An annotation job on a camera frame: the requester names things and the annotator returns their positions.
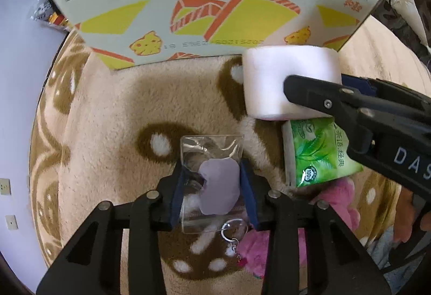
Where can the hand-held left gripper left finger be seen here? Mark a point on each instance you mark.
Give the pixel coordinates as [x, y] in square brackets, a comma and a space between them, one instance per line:
[176, 194]

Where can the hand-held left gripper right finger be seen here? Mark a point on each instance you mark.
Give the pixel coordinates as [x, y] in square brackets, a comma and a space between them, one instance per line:
[249, 194]

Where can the green tissue pack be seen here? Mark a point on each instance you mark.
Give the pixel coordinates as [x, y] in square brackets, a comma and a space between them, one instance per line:
[313, 150]

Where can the pale pink tissue pack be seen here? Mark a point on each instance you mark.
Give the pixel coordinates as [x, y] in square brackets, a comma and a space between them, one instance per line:
[269, 79]

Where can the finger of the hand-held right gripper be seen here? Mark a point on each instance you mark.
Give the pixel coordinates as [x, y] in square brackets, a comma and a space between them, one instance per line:
[357, 84]
[323, 101]

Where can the pink plush toy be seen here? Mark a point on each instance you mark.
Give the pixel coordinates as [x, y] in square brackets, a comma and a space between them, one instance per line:
[340, 197]

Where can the clear pouch with purple charm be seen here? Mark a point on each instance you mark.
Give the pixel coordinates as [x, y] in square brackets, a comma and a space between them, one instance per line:
[215, 187]

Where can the person's right hand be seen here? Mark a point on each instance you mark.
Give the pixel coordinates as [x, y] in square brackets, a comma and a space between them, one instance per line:
[404, 217]

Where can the plastic bag of toys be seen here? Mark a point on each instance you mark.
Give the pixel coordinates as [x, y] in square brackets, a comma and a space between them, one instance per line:
[43, 10]

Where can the blue fluffy blanket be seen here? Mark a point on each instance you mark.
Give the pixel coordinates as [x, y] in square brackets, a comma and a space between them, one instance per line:
[380, 247]

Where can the beige patterned blanket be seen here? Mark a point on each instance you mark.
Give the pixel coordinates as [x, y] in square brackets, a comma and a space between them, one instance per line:
[118, 106]

